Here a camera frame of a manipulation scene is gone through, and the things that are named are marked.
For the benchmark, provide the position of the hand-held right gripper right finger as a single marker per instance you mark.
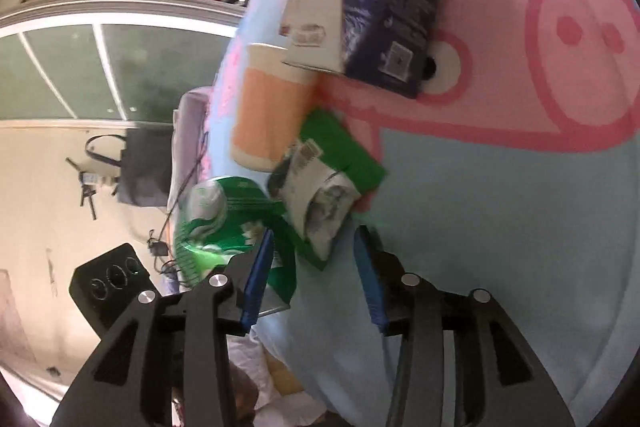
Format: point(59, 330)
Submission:
point(371, 284)

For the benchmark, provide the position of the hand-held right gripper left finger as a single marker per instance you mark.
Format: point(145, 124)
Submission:
point(256, 279)

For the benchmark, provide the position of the green plastic bag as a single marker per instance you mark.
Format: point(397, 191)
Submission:
point(235, 207)

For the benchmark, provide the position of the green white snack packet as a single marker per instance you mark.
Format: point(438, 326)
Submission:
point(350, 147)

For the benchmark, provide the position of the grey bag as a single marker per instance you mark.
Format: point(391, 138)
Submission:
point(145, 167)

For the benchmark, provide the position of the printed blue pink blanket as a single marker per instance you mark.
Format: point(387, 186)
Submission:
point(500, 232)

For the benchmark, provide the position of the orange paper cup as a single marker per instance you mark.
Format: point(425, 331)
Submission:
point(265, 117)

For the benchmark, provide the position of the glass window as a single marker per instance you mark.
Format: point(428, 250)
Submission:
point(60, 72)

